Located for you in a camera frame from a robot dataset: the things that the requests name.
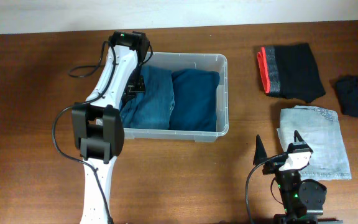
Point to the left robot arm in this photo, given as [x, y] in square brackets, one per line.
[97, 125]

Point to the clear plastic storage bin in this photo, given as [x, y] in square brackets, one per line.
[179, 61]

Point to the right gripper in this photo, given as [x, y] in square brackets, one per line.
[260, 155]

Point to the black shorts red waistband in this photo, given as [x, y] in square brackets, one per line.
[290, 72]

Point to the dark teal shirt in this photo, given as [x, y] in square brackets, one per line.
[195, 100]

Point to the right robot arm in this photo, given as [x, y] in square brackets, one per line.
[302, 200]

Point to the blue denim jeans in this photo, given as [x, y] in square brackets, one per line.
[151, 109]

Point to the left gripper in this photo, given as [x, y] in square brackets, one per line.
[136, 86]

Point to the light grey jeans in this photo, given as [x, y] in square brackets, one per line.
[321, 130]

